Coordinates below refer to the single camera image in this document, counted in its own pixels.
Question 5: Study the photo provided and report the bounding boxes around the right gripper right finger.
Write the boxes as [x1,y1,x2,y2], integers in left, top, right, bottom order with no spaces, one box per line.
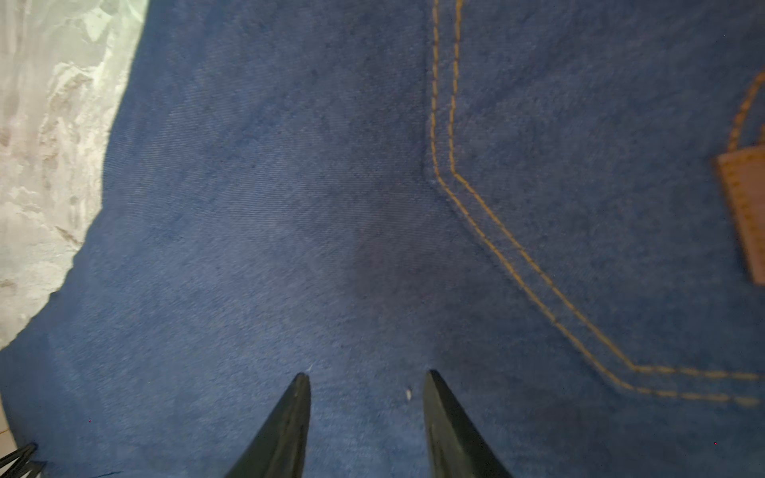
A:
[422,370,512,478]

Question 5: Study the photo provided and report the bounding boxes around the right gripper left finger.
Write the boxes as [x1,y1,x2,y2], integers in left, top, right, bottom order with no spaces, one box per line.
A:
[225,372,311,478]

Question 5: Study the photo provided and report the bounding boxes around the dark blue denim trousers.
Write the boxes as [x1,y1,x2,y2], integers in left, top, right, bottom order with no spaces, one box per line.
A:
[1,1,764,477]

